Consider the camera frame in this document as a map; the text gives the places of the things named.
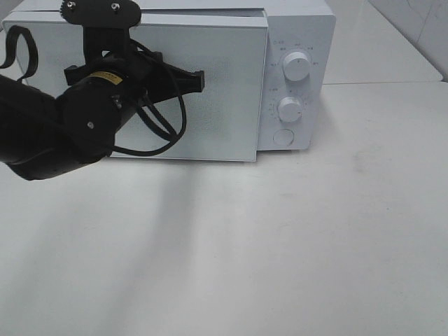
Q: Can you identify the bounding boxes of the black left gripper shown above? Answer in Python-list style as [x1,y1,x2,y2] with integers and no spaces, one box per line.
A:
[64,51,205,103]

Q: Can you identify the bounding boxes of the white microwave door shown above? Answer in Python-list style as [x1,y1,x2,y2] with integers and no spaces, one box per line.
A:
[3,8,268,161]

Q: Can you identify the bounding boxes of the white microwave oven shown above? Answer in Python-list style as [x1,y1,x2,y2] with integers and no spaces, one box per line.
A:
[1,1,336,179]

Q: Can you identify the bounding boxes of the round white door button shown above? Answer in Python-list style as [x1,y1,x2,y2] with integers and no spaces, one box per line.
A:
[273,129,295,147]

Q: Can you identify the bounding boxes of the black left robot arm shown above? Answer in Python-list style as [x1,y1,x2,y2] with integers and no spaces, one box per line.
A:
[1,50,204,181]

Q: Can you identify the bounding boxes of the white lower microwave knob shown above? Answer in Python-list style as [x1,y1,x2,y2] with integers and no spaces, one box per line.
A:
[277,97,304,123]

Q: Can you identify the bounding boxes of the white microwave knob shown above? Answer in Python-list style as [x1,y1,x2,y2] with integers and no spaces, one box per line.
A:
[277,97,304,123]
[282,51,311,82]

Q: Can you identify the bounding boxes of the white upper microwave knob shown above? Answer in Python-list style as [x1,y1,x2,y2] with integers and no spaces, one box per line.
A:
[282,51,311,82]

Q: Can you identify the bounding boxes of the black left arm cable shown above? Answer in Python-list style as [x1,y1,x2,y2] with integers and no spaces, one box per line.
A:
[104,38,188,157]

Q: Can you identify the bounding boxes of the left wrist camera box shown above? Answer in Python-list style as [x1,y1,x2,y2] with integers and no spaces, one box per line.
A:
[59,0,141,64]

